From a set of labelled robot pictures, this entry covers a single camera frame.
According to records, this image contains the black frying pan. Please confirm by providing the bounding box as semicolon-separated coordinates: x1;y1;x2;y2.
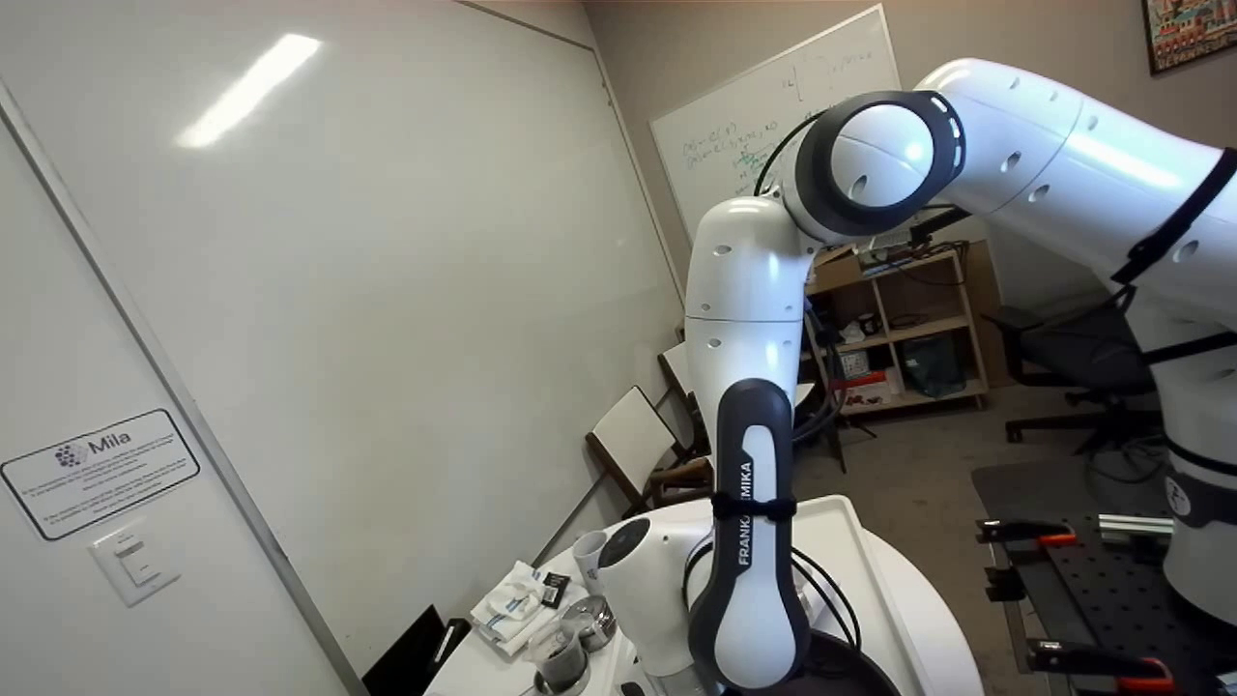
800;631;904;696

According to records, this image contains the small white top table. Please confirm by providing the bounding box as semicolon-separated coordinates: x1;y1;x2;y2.
658;342;706;404
589;382;680;499

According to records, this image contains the whiteboard with writing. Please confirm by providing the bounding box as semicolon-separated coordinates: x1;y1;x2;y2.
647;0;904;277

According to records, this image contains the small metal bowl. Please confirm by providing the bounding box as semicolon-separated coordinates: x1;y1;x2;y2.
528;636;597;696
559;593;624;655

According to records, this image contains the pile of white packets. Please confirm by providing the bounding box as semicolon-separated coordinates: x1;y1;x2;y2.
464;558;575;665

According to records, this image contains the wooden shelf unit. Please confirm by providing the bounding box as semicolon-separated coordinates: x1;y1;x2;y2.
805;239;999;417

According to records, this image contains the round white table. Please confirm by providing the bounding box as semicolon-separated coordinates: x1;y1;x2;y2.
420;491;990;696

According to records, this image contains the black office chair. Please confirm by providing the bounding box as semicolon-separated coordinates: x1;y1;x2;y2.
986;288;1201;455

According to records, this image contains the silver metal bar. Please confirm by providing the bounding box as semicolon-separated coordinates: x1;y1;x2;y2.
1094;509;1178;546

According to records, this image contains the black tool platform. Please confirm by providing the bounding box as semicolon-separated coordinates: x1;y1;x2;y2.
966;455;1237;696

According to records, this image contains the large glossy wall whiteboard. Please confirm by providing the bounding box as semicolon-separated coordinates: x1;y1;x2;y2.
0;0;688;696

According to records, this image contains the black clamp orange handle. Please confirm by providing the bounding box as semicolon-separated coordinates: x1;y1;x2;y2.
1026;640;1178;696
974;516;1086;558

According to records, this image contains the white light switch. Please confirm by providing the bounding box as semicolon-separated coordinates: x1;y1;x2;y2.
88;517;185;613

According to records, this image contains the white wall sign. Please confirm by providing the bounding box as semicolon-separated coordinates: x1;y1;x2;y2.
0;408;206;546

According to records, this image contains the framed wall picture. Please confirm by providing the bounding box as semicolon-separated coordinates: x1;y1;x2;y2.
1138;0;1237;78

